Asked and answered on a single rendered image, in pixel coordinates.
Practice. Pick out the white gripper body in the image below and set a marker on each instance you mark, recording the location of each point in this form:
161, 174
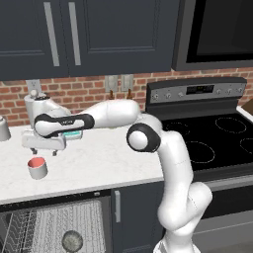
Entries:
42, 141

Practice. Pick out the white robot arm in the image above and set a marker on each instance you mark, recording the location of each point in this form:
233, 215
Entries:
178, 171

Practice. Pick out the white cup with red inside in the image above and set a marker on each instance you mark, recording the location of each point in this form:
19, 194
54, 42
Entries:
38, 168

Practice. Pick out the open dishwasher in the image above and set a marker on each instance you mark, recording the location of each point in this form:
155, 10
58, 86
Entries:
66, 224

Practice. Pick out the dark lower cupboard door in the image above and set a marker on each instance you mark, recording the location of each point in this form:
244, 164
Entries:
138, 217

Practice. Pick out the dark cupboard door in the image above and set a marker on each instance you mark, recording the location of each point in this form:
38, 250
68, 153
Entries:
23, 33
131, 33
138, 217

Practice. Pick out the grey round jar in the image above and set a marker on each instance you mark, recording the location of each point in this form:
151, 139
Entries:
4, 129

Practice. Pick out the grey round disc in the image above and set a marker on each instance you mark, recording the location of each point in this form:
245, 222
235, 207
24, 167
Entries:
72, 241

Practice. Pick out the black and silver stove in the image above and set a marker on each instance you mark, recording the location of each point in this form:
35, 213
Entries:
214, 131

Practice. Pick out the brown wooden board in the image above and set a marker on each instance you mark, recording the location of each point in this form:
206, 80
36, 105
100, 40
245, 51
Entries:
248, 107

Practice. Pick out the black microwave oven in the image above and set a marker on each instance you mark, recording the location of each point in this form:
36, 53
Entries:
217, 29

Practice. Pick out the white wall socket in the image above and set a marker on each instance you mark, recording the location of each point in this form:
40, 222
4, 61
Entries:
33, 86

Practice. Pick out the grey wall socket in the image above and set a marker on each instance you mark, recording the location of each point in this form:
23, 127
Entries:
127, 82
111, 83

